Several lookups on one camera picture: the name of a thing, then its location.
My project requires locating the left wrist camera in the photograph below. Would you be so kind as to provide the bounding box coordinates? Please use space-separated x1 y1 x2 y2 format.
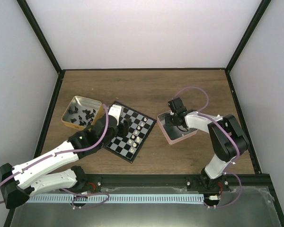
108 104 123 125

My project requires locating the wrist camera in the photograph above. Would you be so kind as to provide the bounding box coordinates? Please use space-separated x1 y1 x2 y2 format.
168 97 187 114
108 104 123 125

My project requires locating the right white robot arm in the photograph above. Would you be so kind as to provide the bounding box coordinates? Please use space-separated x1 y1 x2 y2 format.
164 111 250 191

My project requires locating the yellow tin box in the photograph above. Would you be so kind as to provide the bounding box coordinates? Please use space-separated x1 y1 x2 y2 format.
61 96 104 130

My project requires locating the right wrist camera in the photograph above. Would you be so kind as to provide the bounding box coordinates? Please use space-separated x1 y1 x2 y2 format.
168 97 187 114

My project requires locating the pink tin box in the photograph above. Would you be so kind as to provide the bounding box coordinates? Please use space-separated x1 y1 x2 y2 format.
157 111 198 145

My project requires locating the light blue slotted cable duct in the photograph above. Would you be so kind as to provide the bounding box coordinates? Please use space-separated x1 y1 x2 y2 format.
27 194 204 205

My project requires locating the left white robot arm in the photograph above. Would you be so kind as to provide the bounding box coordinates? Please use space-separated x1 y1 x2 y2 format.
0 115 132 210

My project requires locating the black and white chessboard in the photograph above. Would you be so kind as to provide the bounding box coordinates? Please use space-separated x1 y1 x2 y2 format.
105 101 156 163

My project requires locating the black chess pieces pile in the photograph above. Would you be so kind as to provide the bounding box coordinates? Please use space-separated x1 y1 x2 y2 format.
67 106 97 126

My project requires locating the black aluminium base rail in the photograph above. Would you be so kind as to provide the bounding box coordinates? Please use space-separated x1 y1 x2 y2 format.
79 174 273 193

